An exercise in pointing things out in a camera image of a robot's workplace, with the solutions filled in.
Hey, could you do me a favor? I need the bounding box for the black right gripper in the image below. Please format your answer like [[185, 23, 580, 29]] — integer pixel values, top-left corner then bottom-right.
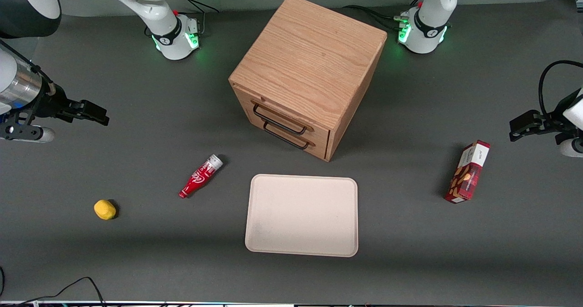
[[31, 85, 110, 127]]

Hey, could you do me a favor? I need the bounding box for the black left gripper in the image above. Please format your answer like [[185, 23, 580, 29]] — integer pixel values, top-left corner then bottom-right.
[[509, 96, 576, 142]]

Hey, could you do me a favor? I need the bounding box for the wooden drawer cabinet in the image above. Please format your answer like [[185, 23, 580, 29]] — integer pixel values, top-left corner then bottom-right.
[[229, 0, 388, 163]]

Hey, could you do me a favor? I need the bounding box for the red plaid cookie box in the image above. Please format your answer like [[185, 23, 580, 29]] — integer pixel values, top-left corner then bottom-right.
[[444, 139, 491, 204]]

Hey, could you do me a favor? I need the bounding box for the yellow lemon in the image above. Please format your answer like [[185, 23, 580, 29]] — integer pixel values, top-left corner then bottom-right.
[[93, 200, 118, 220]]

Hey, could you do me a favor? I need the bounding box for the red cola bottle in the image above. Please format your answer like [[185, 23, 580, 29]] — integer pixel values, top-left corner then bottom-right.
[[178, 154, 224, 200]]

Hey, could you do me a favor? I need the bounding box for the beige plastic tray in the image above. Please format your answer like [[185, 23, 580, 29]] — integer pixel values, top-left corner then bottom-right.
[[244, 174, 359, 258]]

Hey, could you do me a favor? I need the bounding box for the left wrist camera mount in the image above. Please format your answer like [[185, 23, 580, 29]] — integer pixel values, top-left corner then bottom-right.
[[555, 132, 583, 158]]

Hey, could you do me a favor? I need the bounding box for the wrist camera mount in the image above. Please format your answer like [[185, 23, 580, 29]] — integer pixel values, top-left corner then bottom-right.
[[0, 114, 56, 144], [555, 132, 583, 158]]

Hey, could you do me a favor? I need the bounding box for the black left gripper cable loop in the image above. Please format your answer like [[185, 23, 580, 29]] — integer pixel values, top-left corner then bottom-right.
[[538, 60, 583, 116]]

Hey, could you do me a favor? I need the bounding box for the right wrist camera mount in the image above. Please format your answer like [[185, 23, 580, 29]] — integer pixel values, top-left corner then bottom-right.
[[0, 114, 56, 144]]

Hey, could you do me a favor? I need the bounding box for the black right arm base cable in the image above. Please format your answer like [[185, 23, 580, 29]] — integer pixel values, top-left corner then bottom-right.
[[145, 0, 220, 39]]

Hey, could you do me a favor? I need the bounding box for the black arm base cable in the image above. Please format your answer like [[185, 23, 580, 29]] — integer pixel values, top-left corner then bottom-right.
[[342, 0, 426, 31], [145, 0, 220, 39]]

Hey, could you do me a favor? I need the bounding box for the black cable at table edge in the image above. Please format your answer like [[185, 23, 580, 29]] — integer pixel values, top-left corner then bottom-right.
[[0, 266, 107, 307]]

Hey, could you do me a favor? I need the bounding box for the long black drawer handle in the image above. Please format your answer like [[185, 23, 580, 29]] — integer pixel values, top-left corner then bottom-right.
[[252, 102, 307, 136]]

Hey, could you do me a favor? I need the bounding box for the black left arm base cable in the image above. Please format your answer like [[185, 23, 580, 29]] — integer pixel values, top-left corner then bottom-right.
[[342, 0, 426, 31]]

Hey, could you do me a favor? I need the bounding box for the short black drawer handle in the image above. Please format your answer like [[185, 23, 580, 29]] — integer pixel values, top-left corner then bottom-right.
[[263, 121, 311, 151]]

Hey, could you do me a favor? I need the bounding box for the wooden drawer with long handle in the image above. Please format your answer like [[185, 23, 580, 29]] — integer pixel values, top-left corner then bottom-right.
[[231, 84, 331, 147]]

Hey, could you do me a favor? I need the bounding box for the wooden drawer with short handle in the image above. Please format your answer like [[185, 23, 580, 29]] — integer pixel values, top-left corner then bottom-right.
[[241, 104, 330, 162]]

